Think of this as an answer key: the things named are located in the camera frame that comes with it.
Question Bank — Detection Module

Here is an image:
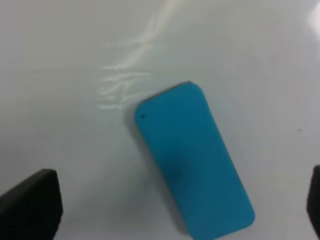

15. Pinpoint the white whiteboard with aluminium frame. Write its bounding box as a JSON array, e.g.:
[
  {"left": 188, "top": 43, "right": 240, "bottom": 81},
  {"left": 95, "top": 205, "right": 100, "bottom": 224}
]
[{"left": 0, "top": 0, "right": 320, "bottom": 240}]

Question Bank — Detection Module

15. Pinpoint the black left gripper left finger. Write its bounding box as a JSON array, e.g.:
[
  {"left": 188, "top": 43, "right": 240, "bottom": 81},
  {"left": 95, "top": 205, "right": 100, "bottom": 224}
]
[{"left": 0, "top": 169, "right": 63, "bottom": 240}]

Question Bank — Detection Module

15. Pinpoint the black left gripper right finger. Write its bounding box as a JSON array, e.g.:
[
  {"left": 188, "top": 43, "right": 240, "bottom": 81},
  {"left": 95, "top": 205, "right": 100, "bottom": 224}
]
[{"left": 306, "top": 165, "right": 320, "bottom": 239}]

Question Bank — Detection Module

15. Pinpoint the teal whiteboard eraser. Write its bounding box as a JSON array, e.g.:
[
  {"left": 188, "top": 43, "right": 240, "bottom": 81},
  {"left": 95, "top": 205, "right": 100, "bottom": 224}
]
[{"left": 134, "top": 82, "right": 255, "bottom": 240}]

